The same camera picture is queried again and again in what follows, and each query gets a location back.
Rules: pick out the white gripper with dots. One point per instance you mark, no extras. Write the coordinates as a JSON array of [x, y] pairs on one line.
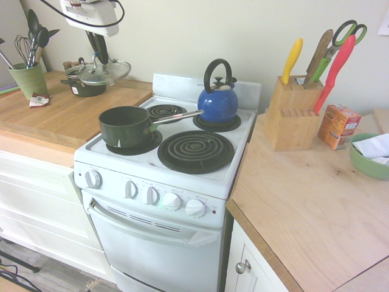
[[97, 12]]

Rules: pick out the black cooking pot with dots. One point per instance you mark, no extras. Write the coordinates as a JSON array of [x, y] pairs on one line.
[[88, 91]]

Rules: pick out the brown capped spice jar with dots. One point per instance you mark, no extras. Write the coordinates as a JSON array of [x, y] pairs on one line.
[[67, 64]]

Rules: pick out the black spoon utensil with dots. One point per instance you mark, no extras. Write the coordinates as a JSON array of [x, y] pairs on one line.
[[34, 21]]

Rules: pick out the large wooden butcher block board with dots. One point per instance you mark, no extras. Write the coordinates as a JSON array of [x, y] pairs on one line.
[[76, 112]]

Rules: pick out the green ribbed utensil holder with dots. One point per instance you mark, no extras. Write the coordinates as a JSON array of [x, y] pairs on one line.
[[28, 80]]

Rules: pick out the red and white packet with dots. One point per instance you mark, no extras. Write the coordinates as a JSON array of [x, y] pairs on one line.
[[39, 101]]

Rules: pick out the steel utensil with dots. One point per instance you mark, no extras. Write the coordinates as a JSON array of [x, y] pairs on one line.
[[6, 57]]

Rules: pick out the thin green cutting mat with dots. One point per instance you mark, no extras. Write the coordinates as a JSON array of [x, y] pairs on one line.
[[9, 90]]

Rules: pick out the white oven dial knob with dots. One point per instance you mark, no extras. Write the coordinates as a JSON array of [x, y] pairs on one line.
[[92, 179]]

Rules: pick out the large black coil burner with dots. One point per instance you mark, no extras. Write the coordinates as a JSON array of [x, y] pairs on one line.
[[196, 152]]

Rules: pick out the white stove knob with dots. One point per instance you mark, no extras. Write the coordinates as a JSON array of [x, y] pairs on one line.
[[152, 195], [171, 200], [131, 189], [195, 208]]

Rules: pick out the white drawer cabinet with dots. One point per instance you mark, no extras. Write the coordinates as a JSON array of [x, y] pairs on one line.
[[39, 207]]

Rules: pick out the wooden knife block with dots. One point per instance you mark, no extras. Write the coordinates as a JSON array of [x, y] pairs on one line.
[[291, 121]]

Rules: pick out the white electric stove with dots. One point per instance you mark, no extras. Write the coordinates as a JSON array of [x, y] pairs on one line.
[[158, 252]]

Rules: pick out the black tripod leg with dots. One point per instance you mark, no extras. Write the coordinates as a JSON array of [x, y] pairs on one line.
[[21, 264]]

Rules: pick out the green and black scissors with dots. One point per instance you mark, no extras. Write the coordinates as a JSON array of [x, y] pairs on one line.
[[337, 38]]

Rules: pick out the orange cardboard box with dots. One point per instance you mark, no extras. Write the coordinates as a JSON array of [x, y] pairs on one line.
[[337, 127]]

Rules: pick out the silver cabinet knob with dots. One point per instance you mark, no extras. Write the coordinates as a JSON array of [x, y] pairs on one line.
[[242, 266]]

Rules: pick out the white door cabinet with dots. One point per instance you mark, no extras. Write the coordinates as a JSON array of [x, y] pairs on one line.
[[258, 283]]

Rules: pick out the white crumpled paper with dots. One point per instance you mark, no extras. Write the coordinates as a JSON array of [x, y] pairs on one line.
[[373, 146]]

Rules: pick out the green bowl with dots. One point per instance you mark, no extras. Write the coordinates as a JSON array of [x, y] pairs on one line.
[[364, 168]]

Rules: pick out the light wooden plank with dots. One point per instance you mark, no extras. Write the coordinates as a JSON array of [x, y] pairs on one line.
[[382, 120]]

